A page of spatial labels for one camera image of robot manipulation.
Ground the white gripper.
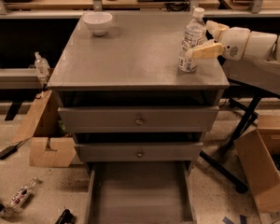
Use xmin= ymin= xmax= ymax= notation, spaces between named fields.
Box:
xmin=186 ymin=21 xmax=250 ymax=61

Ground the clear plastic water bottle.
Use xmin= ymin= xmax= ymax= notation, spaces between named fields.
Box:
xmin=178 ymin=7 xmax=206 ymax=73

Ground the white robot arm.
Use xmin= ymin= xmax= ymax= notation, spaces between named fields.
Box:
xmin=186 ymin=21 xmax=280 ymax=67

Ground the grey drawer cabinet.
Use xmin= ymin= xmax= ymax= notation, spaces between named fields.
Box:
xmin=47 ymin=10 xmax=231 ymax=224

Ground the grey middle drawer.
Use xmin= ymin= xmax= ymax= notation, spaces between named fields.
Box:
xmin=75 ymin=142 xmax=203 ymax=162

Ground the grey top drawer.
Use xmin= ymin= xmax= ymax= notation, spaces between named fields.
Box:
xmin=58 ymin=106 xmax=218 ymax=133

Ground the clear bottle on shelf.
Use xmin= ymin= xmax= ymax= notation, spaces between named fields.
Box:
xmin=35 ymin=52 xmax=49 ymax=76

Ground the grey open bottom drawer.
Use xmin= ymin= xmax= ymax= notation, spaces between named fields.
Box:
xmin=84 ymin=161 xmax=197 ymax=224

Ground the plastic bottle on floor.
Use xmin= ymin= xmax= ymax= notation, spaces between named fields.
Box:
xmin=0 ymin=177 xmax=41 ymax=217

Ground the black folding side table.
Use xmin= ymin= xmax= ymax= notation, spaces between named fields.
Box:
xmin=199 ymin=58 xmax=280 ymax=194

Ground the white ceramic bowl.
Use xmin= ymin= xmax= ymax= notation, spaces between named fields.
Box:
xmin=82 ymin=11 xmax=113 ymax=36

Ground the brown cardboard box right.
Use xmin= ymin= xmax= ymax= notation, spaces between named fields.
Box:
xmin=234 ymin=115 xmax=280 ymax=224

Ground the brown cardboard box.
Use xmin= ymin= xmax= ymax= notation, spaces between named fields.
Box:
xmin=13 ymin=91 xmax=80 ymax=168
xmin=234 ymin=115 xmax=280 ymax=224

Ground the brown cardboard box left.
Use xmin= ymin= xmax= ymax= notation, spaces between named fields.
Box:
xmin=13 ymin=91 xmax=80 ymax=168

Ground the grey low shelf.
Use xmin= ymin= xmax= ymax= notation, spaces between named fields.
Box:
xmin=0 ymin=68 xmax=49 ymax=90

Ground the black object on floor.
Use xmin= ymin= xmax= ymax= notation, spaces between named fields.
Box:
xmin=55 ymin=209 xmax=74 ymax=224

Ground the black power adapter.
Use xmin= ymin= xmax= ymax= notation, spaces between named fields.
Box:
xmin=0 ymin=146 xmax=17 ymax=160

